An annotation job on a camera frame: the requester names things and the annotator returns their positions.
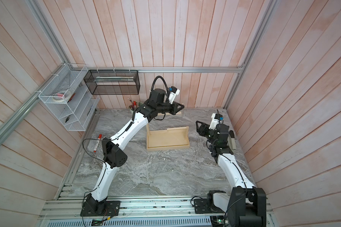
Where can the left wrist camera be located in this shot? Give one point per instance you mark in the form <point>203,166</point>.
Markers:
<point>173,92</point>

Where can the wooden jewelry display stand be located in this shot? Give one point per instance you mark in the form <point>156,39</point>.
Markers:
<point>171,138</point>

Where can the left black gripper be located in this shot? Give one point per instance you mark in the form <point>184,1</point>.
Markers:
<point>174,109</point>

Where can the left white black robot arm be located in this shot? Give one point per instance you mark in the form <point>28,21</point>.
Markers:
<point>161,100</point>

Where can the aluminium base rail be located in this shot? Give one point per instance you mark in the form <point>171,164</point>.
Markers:
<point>133,211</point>

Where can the white wire wall shelf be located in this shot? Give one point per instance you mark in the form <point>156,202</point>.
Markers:
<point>69,99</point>

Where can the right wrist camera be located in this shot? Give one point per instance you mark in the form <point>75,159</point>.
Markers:
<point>216,119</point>

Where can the black mesh wall basket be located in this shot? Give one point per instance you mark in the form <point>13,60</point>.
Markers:
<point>112,82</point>

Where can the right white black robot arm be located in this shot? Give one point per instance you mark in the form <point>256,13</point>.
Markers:
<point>246,205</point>

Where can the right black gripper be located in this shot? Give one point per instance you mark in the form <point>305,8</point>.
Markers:
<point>204,128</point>

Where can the tape roll on shelf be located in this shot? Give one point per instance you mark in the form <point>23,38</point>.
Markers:
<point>62,96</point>

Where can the pencils in cup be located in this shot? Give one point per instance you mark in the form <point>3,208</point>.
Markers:
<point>133,103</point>

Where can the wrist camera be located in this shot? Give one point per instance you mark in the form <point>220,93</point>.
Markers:
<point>173,92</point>
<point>216,119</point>

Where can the red marker pen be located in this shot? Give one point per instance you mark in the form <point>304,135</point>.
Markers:
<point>97,143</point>

